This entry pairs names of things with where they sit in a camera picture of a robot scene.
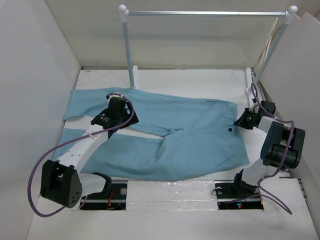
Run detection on light blue trousers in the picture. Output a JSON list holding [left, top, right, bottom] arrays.
[[64, 87, 250, 181]]

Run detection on cream plastic hanger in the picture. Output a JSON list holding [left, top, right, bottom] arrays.
[[258, 17, 280, 70]]

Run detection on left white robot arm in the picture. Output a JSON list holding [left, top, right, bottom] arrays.
[[40, 93, 139, 209]]

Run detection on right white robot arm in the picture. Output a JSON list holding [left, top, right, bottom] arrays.
[[231, 100, 306, 197]]

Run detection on white clothes rack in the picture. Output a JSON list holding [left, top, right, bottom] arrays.
[[118, 4, 298, 89]]

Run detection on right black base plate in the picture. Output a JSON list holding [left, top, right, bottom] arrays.
[[211, 180, 264, 210]]

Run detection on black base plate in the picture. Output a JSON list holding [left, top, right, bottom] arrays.
[[80, 180, 128, 211], [211, 180, 264, 210]]

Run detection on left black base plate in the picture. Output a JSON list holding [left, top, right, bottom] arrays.
[[80, 180, 128, 211]]

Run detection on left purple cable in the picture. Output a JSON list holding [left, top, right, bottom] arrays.
[[26, 92, 135, 218]]

